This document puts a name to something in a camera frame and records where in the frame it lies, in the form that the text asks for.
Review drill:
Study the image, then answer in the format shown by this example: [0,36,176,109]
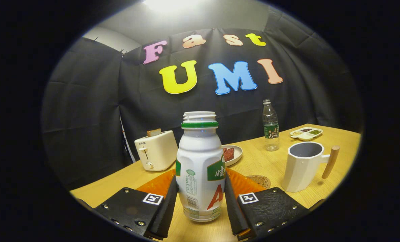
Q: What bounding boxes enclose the white divided dish with beans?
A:
[290,127,323,141]

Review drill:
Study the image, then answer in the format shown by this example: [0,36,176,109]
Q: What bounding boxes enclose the white juice bottle green label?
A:
[176,111,226,223]

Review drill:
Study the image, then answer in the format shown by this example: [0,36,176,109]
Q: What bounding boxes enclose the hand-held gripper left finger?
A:
[94,169,179,241]

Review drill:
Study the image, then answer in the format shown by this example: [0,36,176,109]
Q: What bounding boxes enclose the white cup with wooden handle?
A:
[281,142,340,193]

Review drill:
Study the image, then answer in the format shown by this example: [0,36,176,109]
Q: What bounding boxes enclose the wooden table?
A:
[69,124,362,242]

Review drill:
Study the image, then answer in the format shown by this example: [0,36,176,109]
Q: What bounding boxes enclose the white round plate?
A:
[221,145,243,167]

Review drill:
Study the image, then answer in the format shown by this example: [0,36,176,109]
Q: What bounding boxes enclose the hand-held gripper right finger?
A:
[224,167,310,241]

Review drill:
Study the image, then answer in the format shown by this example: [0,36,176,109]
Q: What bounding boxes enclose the white toaster cable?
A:
[120,113,136,164]

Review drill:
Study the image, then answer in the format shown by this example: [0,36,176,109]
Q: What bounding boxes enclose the clear plastic water bottle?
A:
[262,99,280,152]

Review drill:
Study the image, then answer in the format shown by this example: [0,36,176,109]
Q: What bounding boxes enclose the cream toaster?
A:
[134,130,179,172]

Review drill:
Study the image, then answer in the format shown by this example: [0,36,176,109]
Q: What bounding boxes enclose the ceiling light panel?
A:
[143,0,200,12]

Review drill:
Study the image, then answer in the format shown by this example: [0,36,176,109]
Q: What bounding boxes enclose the round cork coaster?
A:
[246,175,271,190]

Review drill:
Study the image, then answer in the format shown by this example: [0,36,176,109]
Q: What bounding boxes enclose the black backdrop cloth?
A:
[41,7,363,190]

